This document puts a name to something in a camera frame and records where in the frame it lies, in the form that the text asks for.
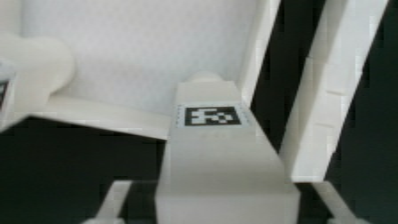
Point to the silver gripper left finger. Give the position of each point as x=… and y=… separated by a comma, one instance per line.
x=107, y=215

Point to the white desk leg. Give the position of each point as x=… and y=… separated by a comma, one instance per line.
x=36, y=72
x=222, y=185

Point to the white desk tabletop tray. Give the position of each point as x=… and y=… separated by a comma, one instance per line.
x=144, y=42

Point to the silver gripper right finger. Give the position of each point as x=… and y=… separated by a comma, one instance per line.
x=343, y=216

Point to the white front rail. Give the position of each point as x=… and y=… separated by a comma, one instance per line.
x=331, y=76

